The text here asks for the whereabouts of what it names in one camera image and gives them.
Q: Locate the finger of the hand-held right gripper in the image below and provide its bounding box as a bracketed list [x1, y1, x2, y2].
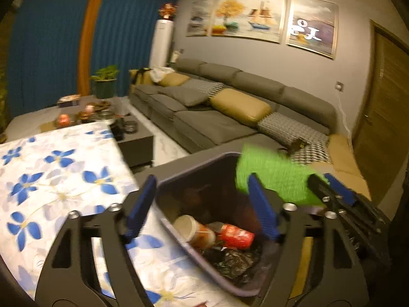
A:
[308, 173, 348, 218]
[323, 173, 357, 207]

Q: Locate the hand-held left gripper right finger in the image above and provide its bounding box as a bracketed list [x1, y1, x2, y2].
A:
[247, 173, 368, 307]

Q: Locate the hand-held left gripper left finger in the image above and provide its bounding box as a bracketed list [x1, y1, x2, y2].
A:
[35, 174, 158, 307]

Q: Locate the red paper cup gold interior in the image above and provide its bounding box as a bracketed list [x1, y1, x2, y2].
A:
[220, 224, 255, 250]

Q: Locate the green foam net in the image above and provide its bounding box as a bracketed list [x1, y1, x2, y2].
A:
[235, 143, 325, 206]

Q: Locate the orange white paper cup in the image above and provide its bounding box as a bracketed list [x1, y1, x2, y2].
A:
[173, 215, 217, 250]

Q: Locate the grey plastic bin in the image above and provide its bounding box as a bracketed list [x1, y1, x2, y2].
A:
[153, 151, 323, 298]

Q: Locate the black plastic bag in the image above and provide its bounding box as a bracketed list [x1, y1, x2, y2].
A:
[201, 246, 264, 279]

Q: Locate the houndstooth yellow grey cushion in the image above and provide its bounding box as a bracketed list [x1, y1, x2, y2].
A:
[289, 141, 333, 163]

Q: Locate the small black device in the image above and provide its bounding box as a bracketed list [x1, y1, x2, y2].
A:
[288, 138, 308, 157]

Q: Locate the grey coffee table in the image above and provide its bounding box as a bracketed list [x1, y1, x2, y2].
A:
[6, 97, 154, 170]

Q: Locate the large houndstooth cushion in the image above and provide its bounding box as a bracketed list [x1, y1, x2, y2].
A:
[257, 112, 330, 148]

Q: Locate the blue floral tablecloth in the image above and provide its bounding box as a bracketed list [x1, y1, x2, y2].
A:
[0, 123, 231, 307]

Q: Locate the black kettle base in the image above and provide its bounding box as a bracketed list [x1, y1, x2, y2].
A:
[109, 118, 129, 141]

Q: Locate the wooden door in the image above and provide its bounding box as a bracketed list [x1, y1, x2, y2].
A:
[351, 19, 409, 207]

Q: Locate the glass kettle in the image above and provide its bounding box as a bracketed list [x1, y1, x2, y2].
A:
[95, 110, 116, 125]

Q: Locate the grey sofa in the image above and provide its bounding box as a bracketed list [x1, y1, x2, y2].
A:
[129, 58, 337, 154]

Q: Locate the small brown ornament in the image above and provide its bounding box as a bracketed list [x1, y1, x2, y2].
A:
[77, 104, 95, 124]

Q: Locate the large yellow cushion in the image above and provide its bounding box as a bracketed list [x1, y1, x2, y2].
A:
[209, 89, 273, 128]

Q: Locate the round tea tray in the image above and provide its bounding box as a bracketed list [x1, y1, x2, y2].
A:
[84, 100, 111, 112]

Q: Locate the potted plant dark pot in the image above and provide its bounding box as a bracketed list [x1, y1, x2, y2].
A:
[90, 65, 119, 100]

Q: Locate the decorated flat box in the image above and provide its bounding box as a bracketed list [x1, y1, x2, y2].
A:
[56, 94, 81, 108]

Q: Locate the small yellow cushion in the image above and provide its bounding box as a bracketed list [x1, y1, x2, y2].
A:
[156, 72, 190, 87]

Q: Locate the black cloth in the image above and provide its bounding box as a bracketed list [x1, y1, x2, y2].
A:
[129, 68, 152, 85]

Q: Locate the white cloth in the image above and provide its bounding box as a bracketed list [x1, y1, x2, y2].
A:
[150, 67, 176, 83]

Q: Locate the small houndstooth cushion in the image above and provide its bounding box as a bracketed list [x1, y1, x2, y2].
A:
[184, 79, 226, 98]

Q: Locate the white floor air conditioner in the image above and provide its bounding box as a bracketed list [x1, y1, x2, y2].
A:
[150, 19, 176, 69]

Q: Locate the framed purple sky painting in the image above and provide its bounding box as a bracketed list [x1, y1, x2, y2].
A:
[285, 0, 339, 60]

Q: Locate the blue curtain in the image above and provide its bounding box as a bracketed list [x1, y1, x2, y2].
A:
[8, 0, 93, 117]
[93, 0, 178, 98]

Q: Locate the orange curtain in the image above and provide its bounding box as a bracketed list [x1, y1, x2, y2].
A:
[77, 0, 106, 96]

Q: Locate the wide framed sailboat painting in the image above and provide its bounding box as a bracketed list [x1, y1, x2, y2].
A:
[210, 0, 288, 43]

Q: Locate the artificial flower decoration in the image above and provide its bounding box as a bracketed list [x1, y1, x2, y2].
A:
[159, 3, 178, 20]

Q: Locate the small framed landscape painting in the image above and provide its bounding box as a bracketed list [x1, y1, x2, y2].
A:
[185, 0, 214, 37]

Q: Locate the white charging cable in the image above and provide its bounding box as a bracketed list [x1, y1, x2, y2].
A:
[337, 91, 354, 136]

